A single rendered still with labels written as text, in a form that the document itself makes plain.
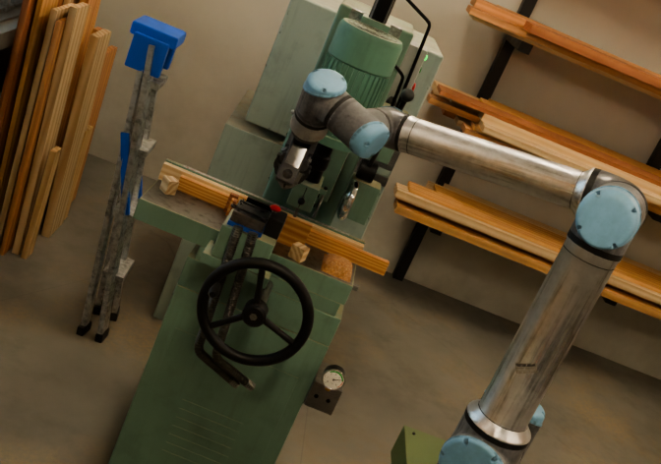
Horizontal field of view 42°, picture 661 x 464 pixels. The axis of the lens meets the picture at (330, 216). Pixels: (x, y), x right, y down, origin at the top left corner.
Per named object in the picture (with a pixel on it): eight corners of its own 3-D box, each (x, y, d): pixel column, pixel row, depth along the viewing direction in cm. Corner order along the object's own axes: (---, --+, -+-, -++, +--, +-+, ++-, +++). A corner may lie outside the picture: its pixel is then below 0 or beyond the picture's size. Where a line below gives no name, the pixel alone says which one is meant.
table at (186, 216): (119, 229, 218) (126, 208, 216) (153, 194, 247) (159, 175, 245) (342, 321, 221) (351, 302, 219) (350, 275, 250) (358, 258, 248)
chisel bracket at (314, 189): (283, 208, 235) (295, 180, 232) (290, 193, 248) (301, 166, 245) (309, 218, 235) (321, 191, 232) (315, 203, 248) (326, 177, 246)
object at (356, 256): (175, 189, 240) (180, 176, 239) (177, 187, 242) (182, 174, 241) (384, 275, 243) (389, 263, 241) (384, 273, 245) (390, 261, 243)
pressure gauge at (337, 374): (315, 390, 231) (327, 366, 228) (317, 383, 235) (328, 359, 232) (336, 399, 231) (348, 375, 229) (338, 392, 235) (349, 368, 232)
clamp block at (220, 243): (208, 254, 218) (220, 223, 215) (219, 236, 231) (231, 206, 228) (263, 276, 219) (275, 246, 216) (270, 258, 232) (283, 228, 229)
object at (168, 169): (157, 179, 242) (163, 162, 240) (159, 177, 244) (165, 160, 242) (357, 261, 244) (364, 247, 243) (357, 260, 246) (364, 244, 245)
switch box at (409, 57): (386, 93, 255) (408, 43, 250) (387, 87, 264) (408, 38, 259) (405, 102, 255) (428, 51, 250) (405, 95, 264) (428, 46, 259)
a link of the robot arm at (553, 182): (662, 184, 186) (381, 95, 212) (655, 192, 175) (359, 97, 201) (643, 235, 189) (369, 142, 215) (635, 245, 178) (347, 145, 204)
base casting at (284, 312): (174, 284, 232) (186, 255, 229) (219, 215, 286) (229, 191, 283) (330, 348, 234) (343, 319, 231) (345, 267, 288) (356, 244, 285)
